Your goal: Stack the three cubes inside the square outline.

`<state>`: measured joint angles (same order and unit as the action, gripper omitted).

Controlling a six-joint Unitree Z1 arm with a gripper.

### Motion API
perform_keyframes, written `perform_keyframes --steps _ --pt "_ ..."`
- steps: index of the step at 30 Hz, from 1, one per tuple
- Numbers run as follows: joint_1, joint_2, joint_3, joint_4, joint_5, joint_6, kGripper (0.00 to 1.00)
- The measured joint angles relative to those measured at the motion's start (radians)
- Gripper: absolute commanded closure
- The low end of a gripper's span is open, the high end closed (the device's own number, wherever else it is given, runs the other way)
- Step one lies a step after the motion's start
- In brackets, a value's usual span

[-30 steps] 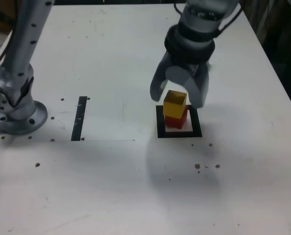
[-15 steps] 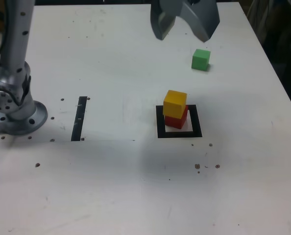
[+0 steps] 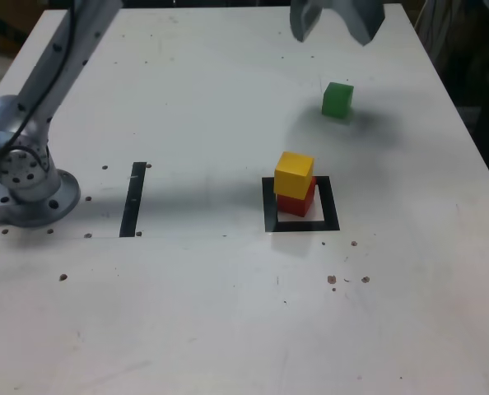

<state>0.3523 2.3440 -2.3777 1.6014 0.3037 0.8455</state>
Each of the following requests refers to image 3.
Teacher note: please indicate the red cube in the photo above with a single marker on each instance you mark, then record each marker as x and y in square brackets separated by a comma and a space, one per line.
[296, 206]

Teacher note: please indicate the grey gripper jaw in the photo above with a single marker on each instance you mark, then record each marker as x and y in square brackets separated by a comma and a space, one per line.
[304, 20]
[364, 20]

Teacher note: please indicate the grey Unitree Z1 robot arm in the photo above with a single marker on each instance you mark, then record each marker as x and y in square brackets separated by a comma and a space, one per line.
[26, 173]

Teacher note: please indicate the black tape square outline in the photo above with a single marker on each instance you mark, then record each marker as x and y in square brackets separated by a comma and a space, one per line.
[331, 205]

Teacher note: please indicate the black tape strip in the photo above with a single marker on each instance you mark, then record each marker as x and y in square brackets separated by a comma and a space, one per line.
[131, 205]

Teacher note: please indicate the white metal frame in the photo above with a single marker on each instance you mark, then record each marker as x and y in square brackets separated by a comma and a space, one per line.
[431, 24]

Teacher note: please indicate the yellow cube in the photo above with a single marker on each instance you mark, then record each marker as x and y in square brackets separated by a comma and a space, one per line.
[294, 177]

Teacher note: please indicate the brown cardboard box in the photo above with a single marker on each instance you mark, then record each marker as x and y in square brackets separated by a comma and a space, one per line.
[6, 33]

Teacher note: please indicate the green cube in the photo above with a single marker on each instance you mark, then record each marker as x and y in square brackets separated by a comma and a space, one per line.
[337, 100]

